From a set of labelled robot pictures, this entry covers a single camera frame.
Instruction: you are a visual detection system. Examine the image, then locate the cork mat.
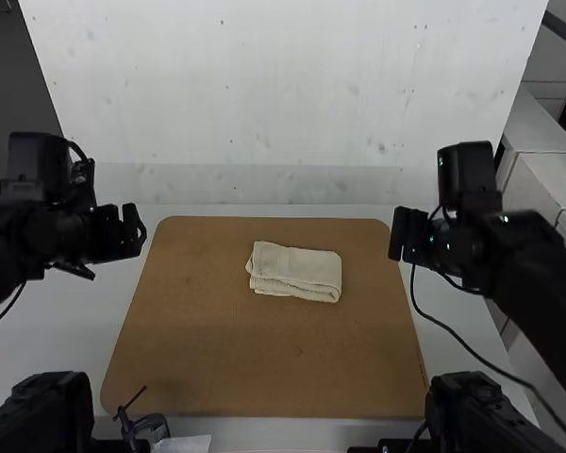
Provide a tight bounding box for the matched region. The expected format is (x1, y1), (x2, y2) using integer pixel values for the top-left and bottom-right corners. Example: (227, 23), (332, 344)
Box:
(100, 215), (430, 419)

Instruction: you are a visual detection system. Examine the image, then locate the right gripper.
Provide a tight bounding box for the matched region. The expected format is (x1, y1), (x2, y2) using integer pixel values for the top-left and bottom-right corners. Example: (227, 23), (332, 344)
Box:
(389, 206), (443, 268)

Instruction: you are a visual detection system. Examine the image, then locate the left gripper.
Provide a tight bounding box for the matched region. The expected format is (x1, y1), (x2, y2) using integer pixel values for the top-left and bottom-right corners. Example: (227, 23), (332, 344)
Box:
(77, 202), (148, 265)

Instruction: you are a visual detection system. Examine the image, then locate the black clamp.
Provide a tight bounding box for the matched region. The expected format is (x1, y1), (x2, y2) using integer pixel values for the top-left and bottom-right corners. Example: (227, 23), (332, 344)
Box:
(114, 384), (172, 453)

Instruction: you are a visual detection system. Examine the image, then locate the silver foil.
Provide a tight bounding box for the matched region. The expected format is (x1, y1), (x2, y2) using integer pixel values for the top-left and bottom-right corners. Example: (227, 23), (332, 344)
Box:
(153, 433), (213, 453)

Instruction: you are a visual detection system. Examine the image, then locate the pale towel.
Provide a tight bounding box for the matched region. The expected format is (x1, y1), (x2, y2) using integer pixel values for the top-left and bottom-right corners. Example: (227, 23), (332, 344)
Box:
(243, 239), (343, 304)

